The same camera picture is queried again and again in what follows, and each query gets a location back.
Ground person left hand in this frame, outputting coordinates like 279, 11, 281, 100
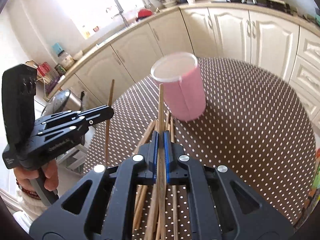
14, 159, 59, 192

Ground silver rice cooker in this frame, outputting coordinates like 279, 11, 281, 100
41, 89, 85, 116

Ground stacked white bowls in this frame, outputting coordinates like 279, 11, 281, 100
162, 0, 177, 8

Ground small dark jar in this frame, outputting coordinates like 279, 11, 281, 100
54, 64, 66, 76

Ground red colander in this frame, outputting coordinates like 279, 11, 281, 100
136, 8, 153, 22

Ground white bowl on counter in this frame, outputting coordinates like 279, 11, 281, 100
72, 50, 84, 61

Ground white mug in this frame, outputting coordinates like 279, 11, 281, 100
186, 0, 195, 5

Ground lower kitchen cabinets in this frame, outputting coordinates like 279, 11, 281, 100
53, 3, 319, 126

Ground brown polka dot tablecloth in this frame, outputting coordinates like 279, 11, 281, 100
84, 58, 316, 229

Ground chrome sink faucet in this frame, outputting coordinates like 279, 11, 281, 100
110, 0, 129, 27

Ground wooden chopstick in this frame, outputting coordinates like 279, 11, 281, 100
105, 79, 115, 165
165, 111, 170, 131
132, 185, 148, 232
157, 83, 166, 239
170, 116, 178, 240
133, 119, 157, 155
144, 183, 159, 240

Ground black gas stove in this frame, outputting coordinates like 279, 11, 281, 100
226, 0, 298, 15

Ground large jar with white label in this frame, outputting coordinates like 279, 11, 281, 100
58, 50, 75, 71

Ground pink cylindrical utensil cup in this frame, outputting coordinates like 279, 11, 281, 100
150, 52, 206, 121

